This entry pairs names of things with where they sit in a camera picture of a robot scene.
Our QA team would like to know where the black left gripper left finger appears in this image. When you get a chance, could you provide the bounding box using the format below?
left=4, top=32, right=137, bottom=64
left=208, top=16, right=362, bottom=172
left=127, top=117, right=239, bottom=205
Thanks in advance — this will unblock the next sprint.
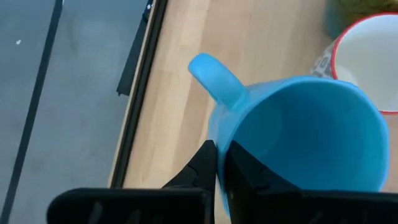
left=46, top=139, right=218, bottom=224

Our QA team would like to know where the brown green glazed mug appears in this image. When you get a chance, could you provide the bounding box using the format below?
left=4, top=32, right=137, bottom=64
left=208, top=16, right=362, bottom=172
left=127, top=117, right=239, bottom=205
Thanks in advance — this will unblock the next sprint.
left=325, top=0, right=398, bottom=40

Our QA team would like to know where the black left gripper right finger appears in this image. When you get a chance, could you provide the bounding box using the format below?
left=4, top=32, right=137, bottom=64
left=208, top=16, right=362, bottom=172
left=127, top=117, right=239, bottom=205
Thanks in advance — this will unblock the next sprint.
left=223, top=139, right=398, bottom=224

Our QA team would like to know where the light blue mug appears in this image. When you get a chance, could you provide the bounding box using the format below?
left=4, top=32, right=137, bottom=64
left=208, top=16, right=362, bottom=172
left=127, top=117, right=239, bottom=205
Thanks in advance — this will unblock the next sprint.
left=188, top=52, right=391, bottom=218

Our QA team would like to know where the black table frame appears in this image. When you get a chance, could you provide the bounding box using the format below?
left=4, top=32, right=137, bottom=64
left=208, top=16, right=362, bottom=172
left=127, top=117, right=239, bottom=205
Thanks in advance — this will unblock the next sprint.
left=107, top=0, right=170, bottom=189

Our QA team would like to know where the white grey patterned mug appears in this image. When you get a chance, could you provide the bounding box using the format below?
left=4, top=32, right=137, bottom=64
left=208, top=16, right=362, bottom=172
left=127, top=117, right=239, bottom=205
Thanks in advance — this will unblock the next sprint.
left=310, top=12, right=398, bottom=115

